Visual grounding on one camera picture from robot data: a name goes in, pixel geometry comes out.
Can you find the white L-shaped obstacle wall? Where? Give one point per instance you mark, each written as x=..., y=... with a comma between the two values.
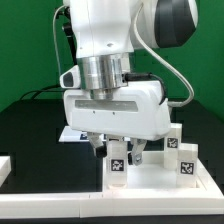
x=124, y=202

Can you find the white wall piece left edge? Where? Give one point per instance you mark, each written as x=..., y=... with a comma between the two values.
x=5, y=168

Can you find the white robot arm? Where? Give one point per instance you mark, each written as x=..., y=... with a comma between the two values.
x=109, y=31

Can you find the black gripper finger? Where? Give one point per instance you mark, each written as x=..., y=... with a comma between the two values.
x=99, y=148
x=135, y=155

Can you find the white square tabletop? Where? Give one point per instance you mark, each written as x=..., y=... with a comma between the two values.
x=151, y=174

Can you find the white plate with fiducial tags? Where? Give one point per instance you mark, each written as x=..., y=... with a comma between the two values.
x=69, y=135

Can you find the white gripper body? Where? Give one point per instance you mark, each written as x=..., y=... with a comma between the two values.
x=137, y=110

